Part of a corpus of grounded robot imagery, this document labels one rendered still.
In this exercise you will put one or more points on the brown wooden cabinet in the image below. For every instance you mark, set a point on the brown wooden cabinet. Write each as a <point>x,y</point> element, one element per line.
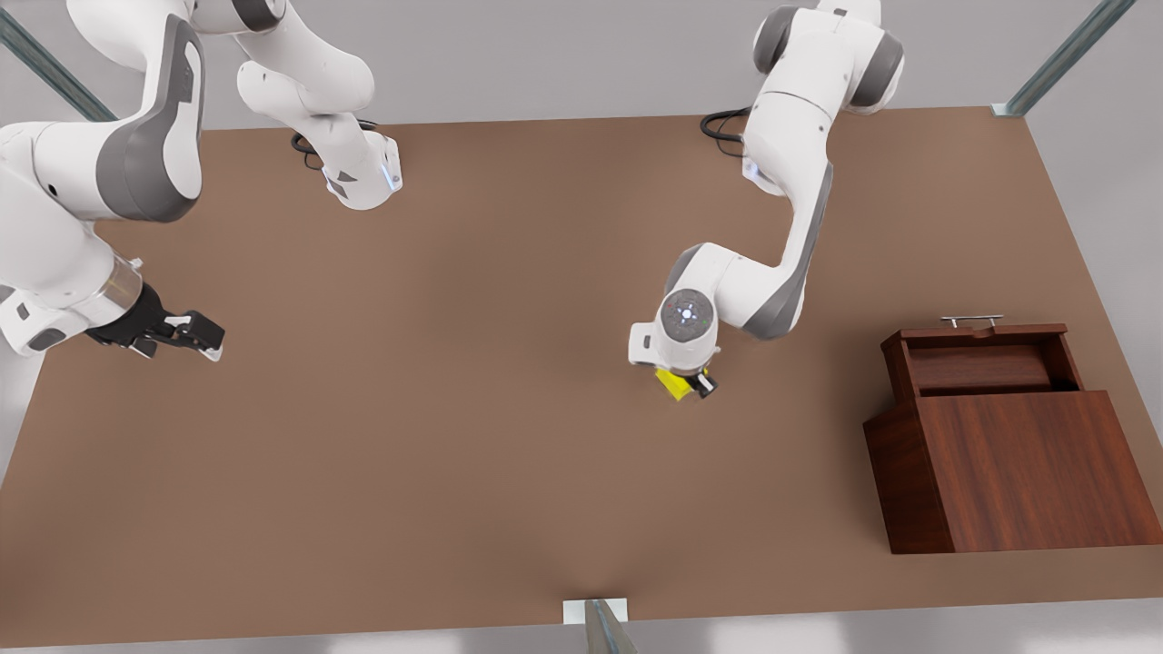
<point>1018,472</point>

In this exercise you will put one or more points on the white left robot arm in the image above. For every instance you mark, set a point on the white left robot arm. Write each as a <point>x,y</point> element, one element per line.
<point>800,118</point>

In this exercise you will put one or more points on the yellow square block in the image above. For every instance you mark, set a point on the yellow square block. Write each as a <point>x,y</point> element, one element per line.
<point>671,385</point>

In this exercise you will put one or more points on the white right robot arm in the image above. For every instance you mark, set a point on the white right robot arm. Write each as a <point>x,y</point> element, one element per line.
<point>82,173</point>

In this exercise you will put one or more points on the silver frame post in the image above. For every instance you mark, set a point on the silver frame post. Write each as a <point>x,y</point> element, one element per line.
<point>1063,56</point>
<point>50,68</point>
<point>601,627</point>

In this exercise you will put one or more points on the brown wooden drawer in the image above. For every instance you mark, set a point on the brown wooden drawer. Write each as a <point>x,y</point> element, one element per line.
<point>981,363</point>

